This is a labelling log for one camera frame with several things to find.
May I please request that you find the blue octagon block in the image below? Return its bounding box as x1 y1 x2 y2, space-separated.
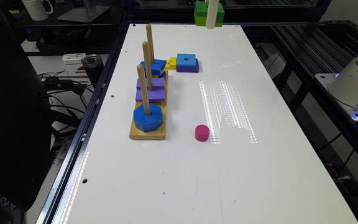
134 103 163 133

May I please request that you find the wooden peg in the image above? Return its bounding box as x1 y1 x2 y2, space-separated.
137 64 151 116
142 41 154 91
146 24 155 63

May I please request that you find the black office chair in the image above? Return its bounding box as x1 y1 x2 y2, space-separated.
0 8 52 211

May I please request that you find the pink cylinder block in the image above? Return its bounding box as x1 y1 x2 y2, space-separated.
195 124 209 142

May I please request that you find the middle wooden peg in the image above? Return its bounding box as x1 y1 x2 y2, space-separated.
142 41 154 91

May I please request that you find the dark purple square block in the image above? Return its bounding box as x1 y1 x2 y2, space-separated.
177 59 200 73

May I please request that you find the front wooden peg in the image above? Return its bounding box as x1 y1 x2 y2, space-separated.
137 64 151 116

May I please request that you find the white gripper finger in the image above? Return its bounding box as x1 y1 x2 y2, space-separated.
206 0 219 29

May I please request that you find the wooden peg base board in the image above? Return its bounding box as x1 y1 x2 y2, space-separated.
129 70 168 140

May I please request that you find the yellow block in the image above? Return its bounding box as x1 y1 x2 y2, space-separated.
165 57 177 70

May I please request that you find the rear wooden peg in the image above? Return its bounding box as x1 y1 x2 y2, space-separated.
146 24 155 63

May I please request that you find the white remote control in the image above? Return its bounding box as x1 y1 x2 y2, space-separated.
62 53 86 65

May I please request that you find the monitor stand base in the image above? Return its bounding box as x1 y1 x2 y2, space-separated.
57 0 110 23

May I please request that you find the black tumbler cup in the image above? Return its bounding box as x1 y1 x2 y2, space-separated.
81 54 104 87

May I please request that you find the blue block on rear peg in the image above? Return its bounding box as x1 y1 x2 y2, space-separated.
150 59 167 76

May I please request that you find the light blue square block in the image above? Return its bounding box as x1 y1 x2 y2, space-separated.
177 54 196 67

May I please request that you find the purple square block on peg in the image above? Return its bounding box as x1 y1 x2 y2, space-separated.
135 78 165 102

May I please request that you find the dark green square block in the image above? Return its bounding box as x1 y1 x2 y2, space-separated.
195 1 225 22

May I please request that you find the white mug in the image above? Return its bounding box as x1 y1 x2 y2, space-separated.
22 0 53 21

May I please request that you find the light green square block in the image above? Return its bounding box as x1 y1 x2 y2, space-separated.
194 14 224 27

